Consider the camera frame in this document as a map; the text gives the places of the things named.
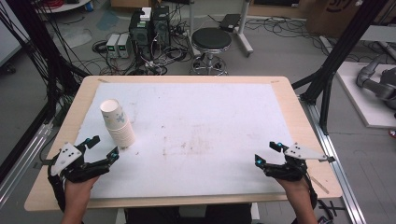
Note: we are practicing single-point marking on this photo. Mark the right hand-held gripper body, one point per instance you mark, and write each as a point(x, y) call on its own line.
point(300, 152)

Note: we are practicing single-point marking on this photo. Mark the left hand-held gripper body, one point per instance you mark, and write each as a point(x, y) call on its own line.
point(67, 155)

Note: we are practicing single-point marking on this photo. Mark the stack of paper cups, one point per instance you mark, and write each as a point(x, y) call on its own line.
point(120, 127)

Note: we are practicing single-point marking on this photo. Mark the person's left hand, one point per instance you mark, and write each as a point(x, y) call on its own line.
point(77, 190)

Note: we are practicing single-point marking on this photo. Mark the person's right hand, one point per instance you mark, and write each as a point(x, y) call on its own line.
point(297, 190)

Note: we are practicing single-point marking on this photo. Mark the thin wooden stick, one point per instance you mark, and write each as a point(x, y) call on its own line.
point(320, 185)

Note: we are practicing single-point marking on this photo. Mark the person's dark clothing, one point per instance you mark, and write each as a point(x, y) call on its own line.
point(155, 214)

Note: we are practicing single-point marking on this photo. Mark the white floor board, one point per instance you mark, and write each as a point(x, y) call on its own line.
point(361, 105)

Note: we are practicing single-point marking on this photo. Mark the grey power supply unit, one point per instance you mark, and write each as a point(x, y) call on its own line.
point(124, 46)
point(112, 46)

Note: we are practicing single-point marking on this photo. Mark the black computer tower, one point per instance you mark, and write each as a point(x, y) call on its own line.
point(140, 34)
point(161, 26)

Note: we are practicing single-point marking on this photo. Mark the white metal stand leg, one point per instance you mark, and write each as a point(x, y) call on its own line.
point(244, 31)

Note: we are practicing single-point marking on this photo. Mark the black round stool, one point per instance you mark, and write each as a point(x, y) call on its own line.
point(211, 39)

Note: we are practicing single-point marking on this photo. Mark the flat black device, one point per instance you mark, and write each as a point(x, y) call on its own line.
point(229, 22)

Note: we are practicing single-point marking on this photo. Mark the small white box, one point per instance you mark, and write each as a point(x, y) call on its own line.
point(145, 14)

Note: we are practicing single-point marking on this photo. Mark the brown cardboard box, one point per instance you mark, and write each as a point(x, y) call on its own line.
point(336, 15)

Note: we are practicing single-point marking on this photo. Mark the aluminium floor rail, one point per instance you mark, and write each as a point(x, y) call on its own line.
point(21, 161)
point(336, 161)

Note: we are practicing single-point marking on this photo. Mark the black metal frame post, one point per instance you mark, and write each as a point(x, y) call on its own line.
point(40, 40)
point(339, 53)

